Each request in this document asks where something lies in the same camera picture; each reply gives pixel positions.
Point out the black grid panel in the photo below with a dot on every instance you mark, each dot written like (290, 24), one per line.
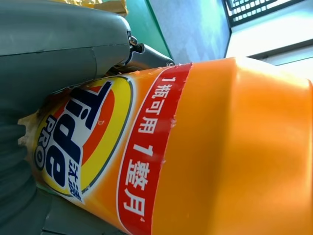
(249, 8)

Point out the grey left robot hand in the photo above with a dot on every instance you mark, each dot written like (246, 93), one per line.
(48, 42)

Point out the yellow taped cardboard box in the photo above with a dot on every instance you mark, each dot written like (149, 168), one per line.
(110, 6)

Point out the green table mat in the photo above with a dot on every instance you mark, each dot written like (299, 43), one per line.
(144, 22)

